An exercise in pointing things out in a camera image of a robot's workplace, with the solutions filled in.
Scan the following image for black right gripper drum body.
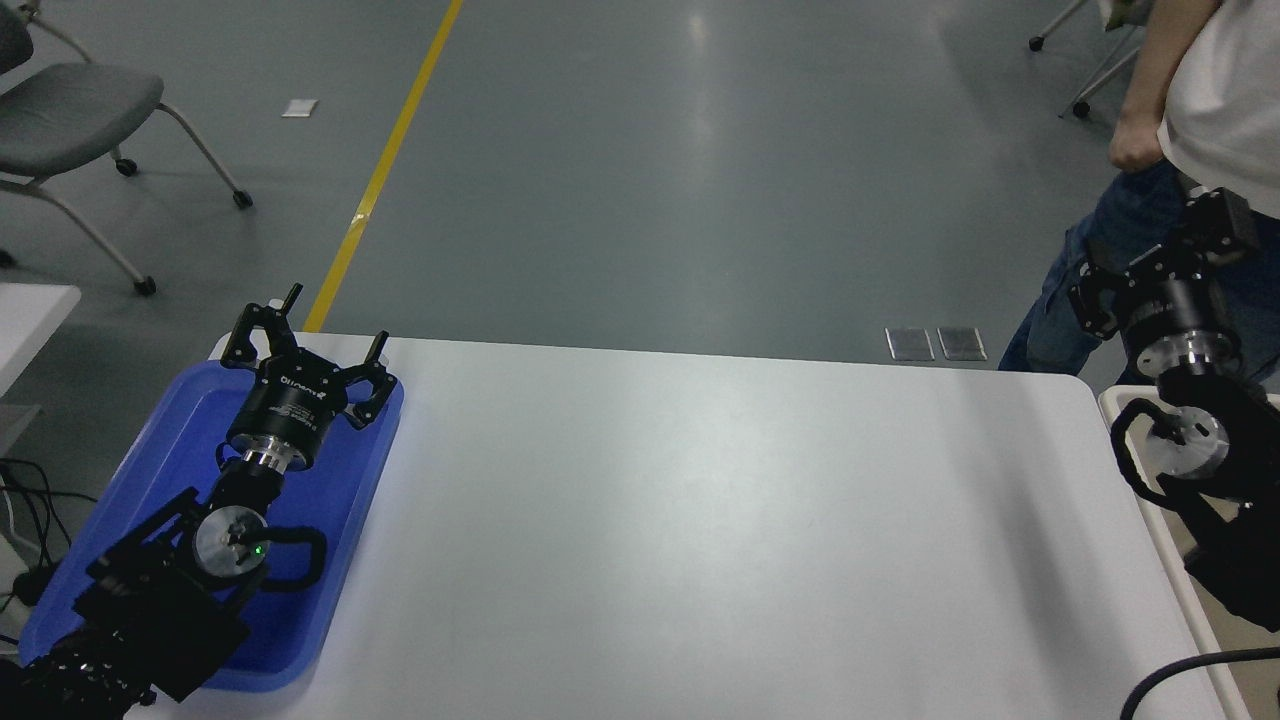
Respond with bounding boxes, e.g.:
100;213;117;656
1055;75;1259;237
1120;272;1241;354

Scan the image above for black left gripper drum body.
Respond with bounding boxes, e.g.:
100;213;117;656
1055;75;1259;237
226;360;351;472

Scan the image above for person's hand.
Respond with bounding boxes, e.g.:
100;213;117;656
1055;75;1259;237
1107;117;1167;173

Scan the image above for blue plastic tray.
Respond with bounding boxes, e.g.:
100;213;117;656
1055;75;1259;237
18;361;405;693

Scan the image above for metal chair legs with castors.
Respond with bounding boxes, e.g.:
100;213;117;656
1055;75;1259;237
1028;0;1151;120

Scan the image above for small white side table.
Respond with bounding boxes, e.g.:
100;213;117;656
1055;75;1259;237
0;284;82;457

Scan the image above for grey chair with castors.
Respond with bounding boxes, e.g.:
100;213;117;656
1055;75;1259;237
0;0;254;297

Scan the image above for large pale bin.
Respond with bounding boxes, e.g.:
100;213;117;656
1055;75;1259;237
1098;384;1280;720

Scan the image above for black floor cables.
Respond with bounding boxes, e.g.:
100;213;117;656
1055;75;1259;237
0;458;99;641

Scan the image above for thick black cable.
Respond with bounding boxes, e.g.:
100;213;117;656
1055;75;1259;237
1119;646;1280;720

